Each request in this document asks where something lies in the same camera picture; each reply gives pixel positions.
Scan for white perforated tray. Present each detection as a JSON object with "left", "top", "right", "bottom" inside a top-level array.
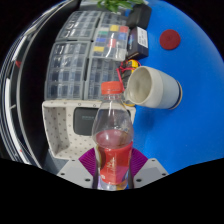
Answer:
[{"left": 41, "top": 99, "right": 137, "bottom": 161}]

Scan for flat round red coaster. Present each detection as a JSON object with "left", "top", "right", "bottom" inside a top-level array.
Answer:
[{"left": 159, "top": 29, "right": 182, "bottom": 51}]

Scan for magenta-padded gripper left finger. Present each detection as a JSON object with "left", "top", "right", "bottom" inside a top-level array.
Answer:
[{"left": 56, "top": 148, "right": 100, "bottom": 190}]

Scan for clear organizer box coloured parts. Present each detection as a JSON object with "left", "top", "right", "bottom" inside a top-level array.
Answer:
[{"left": 89, "top": 23, "right": 131, "bottom": 63}]

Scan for grey small-parts drawer cabinet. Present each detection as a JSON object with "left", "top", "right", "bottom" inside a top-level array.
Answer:
[
  {"left": 84, "top": 58, "right": 124, "bottom": 101},
  {"left": 54, "top": 9, "right": 102, "bottom": 43},
  {"left": 99, "top": 11, "right": 131, "bottom": 28},
  {"left": 44, "top": 41, "right": 91, "bottom": 101}
]

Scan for yellow multimeter with red leads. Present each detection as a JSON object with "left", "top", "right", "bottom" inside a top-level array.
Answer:
[{"left": 116, "top": 58, "right": 142, "bottom": 108}]

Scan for red-capped clear drink bottle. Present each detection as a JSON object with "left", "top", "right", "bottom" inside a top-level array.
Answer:
[{"left": 91, "top": 80, "right": 135, "bottom": 192}]

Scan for black zip case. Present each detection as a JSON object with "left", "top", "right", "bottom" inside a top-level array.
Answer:
[{"left": 125, "top": 3, "right": 153, "bottom": 30}]

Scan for small black white-labelled box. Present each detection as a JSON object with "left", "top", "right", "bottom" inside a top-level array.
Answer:
[{"left": 126, "top": 26, "right": 150, "bottom": 60}]

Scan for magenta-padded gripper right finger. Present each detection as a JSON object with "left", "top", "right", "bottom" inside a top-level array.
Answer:
[{"left": 128, "top": 148, "right": 170, "bottom": 189}]

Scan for green potted plant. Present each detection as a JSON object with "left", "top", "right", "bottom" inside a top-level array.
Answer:
[{"left": 96, "top": 0, "right": 146, "bottom": 13}]

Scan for dark wall shelf unit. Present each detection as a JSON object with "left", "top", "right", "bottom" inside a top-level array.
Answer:
[{"left": 0, "top": 3, "right": 81, "bottom": 168}]

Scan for black rectangular speaker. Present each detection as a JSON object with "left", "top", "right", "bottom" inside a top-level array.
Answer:
[{"left": 72, "top": 107, "right": 101, "bottom": 137}]

